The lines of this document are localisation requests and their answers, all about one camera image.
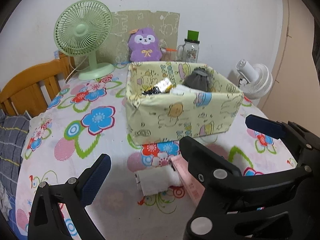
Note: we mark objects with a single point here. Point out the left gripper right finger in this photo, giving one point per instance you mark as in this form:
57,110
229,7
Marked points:
291,134

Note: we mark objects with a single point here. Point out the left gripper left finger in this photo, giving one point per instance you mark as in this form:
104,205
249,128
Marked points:
91,180

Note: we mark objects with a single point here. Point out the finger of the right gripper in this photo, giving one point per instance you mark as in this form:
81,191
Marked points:
205,159

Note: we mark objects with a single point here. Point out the white sponge block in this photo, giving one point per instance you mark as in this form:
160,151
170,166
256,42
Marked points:
181,90

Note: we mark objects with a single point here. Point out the grey scrunchie pouch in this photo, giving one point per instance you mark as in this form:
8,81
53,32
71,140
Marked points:
198,79

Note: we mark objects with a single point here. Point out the pink packet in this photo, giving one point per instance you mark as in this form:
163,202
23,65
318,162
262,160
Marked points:
193,187

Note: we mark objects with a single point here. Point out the white rolled towel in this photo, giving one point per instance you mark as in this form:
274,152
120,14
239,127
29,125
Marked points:
158,179

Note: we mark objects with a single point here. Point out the floral tablecloth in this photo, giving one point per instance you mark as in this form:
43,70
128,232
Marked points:
84,121

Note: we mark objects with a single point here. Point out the white floor fan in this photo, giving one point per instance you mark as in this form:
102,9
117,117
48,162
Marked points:
255,79

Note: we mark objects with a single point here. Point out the yellow cartoon fabric storage box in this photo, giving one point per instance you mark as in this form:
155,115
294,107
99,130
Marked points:
171,116

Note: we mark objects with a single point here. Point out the blue plaid bedding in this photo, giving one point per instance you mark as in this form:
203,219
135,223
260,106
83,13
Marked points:
14,130

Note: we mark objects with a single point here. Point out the orange wooden chair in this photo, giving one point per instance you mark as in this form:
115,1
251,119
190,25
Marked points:
23,92

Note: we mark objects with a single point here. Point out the glass jar with green lid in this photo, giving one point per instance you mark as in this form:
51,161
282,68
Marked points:
189,51

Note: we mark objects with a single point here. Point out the toothpick holder with orange lid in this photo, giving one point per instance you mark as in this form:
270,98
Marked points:
168,54

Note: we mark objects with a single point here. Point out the purple plush toy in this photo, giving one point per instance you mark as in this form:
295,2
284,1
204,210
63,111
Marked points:
144,46

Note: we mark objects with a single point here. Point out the cartoon cardboard sheet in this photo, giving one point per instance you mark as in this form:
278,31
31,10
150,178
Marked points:
115,49

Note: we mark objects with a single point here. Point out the green desk fan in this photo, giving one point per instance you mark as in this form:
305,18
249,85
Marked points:
80,31

